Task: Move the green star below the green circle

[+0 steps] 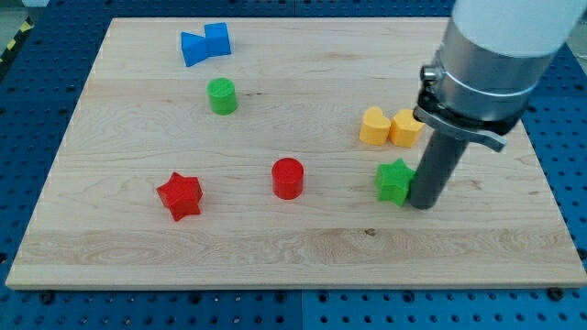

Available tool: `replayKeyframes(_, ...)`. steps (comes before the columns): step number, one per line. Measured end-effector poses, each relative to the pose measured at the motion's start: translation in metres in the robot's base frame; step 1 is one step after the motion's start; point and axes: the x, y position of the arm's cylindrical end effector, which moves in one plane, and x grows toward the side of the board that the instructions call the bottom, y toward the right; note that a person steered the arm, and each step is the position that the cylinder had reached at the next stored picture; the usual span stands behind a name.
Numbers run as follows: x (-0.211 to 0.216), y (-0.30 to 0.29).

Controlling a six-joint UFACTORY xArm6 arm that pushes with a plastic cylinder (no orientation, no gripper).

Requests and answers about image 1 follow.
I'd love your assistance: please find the red cylinder block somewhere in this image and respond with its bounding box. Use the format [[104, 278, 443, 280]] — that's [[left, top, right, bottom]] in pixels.
[[271, 158, 305, 200]]

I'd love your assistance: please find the yellow heart block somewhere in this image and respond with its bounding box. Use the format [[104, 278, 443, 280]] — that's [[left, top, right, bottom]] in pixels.
[[359, 106, 392, 146]]

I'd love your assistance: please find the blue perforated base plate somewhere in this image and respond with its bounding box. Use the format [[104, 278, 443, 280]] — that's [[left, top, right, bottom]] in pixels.
[[1, 0, 586, 329]]

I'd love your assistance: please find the wooden board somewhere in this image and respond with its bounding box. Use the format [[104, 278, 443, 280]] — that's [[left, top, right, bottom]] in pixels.
[[6, 18, 586, 290]]

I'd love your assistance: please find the green star block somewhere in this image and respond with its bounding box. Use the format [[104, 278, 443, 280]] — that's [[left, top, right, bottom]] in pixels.
[[374, 159, 415, 206]]

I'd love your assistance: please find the blue cube block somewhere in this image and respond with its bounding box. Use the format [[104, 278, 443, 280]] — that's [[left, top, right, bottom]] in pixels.
[[204, 22, 232, 57]]

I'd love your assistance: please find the yellow hexagon block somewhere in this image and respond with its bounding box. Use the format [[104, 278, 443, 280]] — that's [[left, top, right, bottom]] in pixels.
[[389, 109, 425, 148]]

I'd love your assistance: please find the blue bowtie block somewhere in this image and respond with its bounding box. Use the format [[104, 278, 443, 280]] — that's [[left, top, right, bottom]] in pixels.
[[181, 32, 208, 67]]

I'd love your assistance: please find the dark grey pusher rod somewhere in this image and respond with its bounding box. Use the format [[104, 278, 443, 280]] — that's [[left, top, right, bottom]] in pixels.
[[409, 130, 469, 210]]

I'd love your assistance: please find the green cylinder block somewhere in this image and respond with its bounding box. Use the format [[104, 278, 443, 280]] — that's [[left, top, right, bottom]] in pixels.
[[206, 78, 238, 116]]

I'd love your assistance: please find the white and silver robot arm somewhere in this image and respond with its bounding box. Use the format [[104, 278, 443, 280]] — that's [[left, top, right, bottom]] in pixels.
[[414, 0, 586, 151]]

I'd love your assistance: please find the red star block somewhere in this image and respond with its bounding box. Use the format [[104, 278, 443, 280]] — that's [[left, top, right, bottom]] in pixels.
[[156, 172, 204, 222]]

